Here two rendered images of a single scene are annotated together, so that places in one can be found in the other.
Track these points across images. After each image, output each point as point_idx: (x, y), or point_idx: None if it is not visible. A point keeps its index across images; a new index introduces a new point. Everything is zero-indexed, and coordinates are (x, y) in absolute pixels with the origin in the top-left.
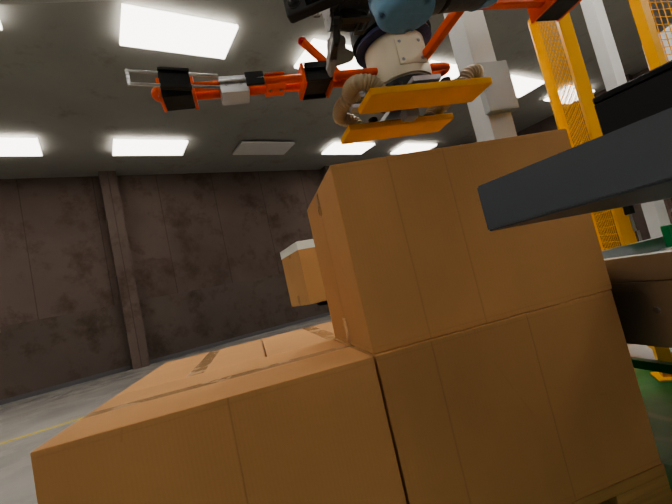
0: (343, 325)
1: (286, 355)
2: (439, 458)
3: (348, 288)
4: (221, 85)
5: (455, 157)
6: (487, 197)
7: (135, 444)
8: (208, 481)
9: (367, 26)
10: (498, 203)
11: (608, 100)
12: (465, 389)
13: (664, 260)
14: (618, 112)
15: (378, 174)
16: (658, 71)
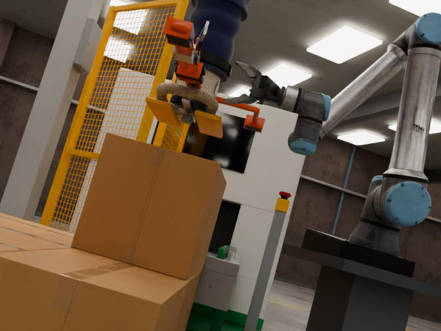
0: (122, 246)
1: (84, 256)
2: None
3: (173, 232)
4: (193, 52)
5: (221, 180)
6: (346, 263)
7: (167, 310)
8: None
9: (216, 63)
10: (348, 266)
11: (345, 243)
12: (184, 309)
13: (227, 265)
14: (345, 247)
15: (218, 176)
16: (355, 245)
